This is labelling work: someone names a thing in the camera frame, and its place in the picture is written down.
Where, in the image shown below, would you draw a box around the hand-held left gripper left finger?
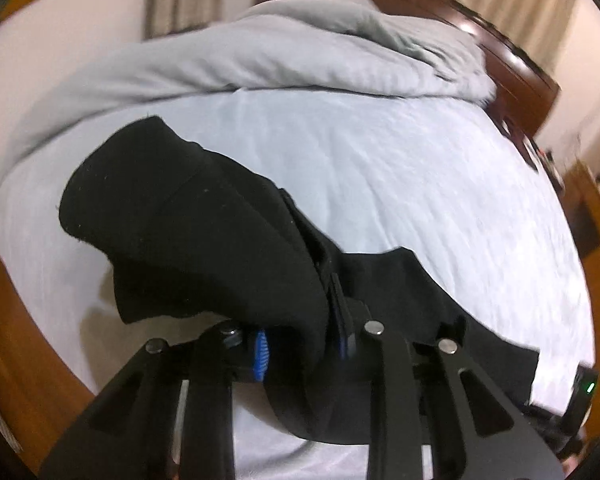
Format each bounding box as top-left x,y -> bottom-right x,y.
40,322 -> 271,480

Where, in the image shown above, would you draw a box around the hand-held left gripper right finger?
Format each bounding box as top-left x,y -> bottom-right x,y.
330,272 -> 566,480

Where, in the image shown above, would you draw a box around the black pants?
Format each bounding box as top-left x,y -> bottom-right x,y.
56,116 -> 540,446

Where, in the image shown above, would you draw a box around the bed with pale sheet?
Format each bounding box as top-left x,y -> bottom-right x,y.
0,90 -> 596,480

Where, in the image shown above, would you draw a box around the wooden desk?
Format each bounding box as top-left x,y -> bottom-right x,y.
562,160 -> 600,261

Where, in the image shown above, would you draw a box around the grey duvet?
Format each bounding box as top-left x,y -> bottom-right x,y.
0,0 -> 498,196

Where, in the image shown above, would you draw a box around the dark wooden headboard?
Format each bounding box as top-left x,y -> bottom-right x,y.
347,0 -> 566,196

